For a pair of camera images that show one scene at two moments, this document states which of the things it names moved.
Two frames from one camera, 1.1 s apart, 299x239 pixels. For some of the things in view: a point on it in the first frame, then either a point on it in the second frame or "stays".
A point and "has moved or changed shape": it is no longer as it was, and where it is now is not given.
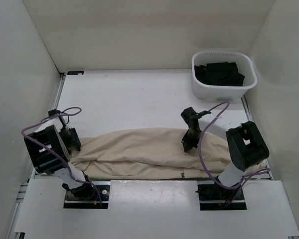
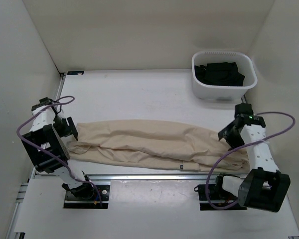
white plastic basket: [220, 75] stays
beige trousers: [149, 152] has moved or changed shape
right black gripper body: [191, 138] to [231, 136]
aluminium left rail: [61, 79] stays
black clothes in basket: [224, 73] stays
